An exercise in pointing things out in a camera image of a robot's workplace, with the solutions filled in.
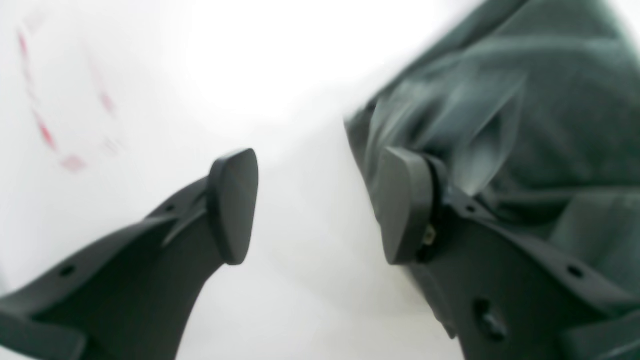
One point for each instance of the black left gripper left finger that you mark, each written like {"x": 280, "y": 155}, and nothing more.
{"x": 130, "y": 294}

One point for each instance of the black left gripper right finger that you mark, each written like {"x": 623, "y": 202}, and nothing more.
{"x": 506, "y": 295}

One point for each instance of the dark grey t-shirt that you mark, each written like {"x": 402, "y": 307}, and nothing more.
{"x": 533, "y": 106}

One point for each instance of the red tape rectangle marking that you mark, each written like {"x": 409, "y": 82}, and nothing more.
{"x": 72, "y": 108}

